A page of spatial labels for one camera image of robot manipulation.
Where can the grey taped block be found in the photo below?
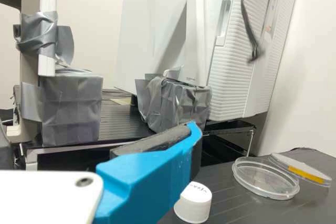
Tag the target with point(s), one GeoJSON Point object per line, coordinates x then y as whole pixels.
{"type": "Point", "coordinates": [71, 106]}
{"type": "Point", "coordinates": [176, 103]}

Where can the white incubator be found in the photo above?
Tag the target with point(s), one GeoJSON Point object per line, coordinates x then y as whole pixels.
{"type": "Point", "coordinates": [157, 37]}

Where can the petri dish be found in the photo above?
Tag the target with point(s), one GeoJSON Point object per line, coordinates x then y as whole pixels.
{"type": "Point", "coordinates": [265, 179]}

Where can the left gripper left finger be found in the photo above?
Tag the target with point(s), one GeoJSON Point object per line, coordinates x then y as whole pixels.
{"type": "Point", "coordinates": [5, 155]}

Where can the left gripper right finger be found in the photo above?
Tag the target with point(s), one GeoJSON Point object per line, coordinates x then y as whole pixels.
{"type": "Point", "coordinates": [147, 176]}

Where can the black platform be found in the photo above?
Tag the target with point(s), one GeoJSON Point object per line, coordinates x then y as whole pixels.
{"type": "Point", "coordinates": [118, 119]}
{"type": "Point", "coordinates": [225, 127]}

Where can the white-capped bottle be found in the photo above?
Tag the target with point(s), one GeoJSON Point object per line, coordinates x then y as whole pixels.
{"type": "Point", "coordinates": [193, 203]}

